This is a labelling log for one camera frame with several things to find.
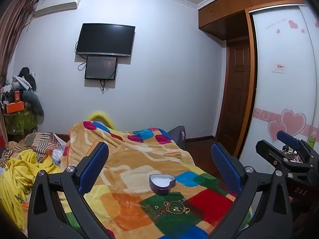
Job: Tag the white heart-print sliding door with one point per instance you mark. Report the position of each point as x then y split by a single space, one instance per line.
281 92

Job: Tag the brown wooden door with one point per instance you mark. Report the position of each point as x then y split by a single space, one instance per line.
235 92

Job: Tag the yellow foam tube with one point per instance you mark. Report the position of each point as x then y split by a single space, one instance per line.
99 116

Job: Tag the purple heart-shaped jewelry box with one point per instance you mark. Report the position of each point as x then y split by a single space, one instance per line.
162 188

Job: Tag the small red box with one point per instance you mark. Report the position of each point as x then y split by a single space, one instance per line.
17 96

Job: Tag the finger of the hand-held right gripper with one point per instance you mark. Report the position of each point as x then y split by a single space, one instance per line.
287 138
270 154

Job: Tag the striped brown curtain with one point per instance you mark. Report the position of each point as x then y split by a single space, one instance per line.
12 42

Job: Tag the grey bag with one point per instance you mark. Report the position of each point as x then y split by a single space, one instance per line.
177 135

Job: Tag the wooden overhead cabinet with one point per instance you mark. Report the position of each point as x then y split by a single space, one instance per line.
224 10

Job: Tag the black wall television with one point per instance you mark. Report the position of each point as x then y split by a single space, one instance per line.
106 39

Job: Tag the white air conditioner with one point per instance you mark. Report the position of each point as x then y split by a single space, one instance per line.
58 3

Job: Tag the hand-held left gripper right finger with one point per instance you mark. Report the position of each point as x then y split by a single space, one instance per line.
224 169

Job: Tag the striped bed sheet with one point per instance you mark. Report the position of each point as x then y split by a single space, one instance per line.
42 142

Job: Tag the colourful checked blanket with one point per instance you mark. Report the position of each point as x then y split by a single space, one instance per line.
139 159

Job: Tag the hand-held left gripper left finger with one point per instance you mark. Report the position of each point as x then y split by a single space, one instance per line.
93 165

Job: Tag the yellow cloth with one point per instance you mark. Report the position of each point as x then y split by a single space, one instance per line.
17 179

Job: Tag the orange box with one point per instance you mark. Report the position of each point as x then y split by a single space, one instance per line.
15 107

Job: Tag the small black wall monitor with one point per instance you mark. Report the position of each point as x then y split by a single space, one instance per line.
101 67

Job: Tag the green bottle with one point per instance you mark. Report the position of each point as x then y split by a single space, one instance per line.
312 140

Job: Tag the pile of clothes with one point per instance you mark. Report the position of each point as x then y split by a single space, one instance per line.
27 82

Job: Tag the green patterned bag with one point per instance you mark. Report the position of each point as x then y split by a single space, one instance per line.
20 123

